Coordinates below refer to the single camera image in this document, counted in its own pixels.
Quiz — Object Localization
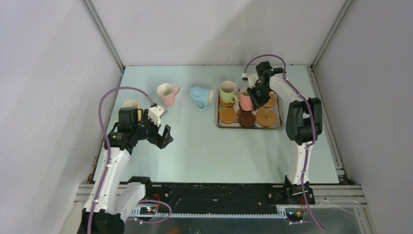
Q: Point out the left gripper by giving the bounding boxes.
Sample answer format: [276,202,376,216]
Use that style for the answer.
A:
[132,109,173,149]

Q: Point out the pink cup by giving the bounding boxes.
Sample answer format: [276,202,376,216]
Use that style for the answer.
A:
[239,87,253,112]
[157,83,181,107]

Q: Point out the dark wood coaster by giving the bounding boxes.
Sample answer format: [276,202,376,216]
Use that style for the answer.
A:
[238,104,254,114]
[238,112,256,127]

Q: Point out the light wood coaster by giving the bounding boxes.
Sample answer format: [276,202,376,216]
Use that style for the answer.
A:
[219,108,237,124]
[219,98,235,108]

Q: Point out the green cup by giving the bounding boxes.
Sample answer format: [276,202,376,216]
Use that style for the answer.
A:
[219,80,238,103]

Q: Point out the blue mug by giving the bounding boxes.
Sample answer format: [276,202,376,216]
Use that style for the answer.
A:
[189,86,213,110]

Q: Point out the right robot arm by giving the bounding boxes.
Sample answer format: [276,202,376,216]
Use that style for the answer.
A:
[242,61,322,204]

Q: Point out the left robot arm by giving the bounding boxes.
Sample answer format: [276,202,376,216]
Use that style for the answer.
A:
[78,104,173,234]

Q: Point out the metal tray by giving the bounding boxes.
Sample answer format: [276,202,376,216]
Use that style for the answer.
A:
[214,92,284,130]

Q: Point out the yellow mug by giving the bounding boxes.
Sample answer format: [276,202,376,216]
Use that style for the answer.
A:
[122,99,143,121]

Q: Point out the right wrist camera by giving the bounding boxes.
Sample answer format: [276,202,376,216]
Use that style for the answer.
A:
[242,73,259,89]

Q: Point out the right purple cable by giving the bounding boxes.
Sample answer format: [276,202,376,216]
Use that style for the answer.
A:
[244,54,325,231]

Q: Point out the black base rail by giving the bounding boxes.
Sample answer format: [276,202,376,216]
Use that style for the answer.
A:
[144,182,315,215]

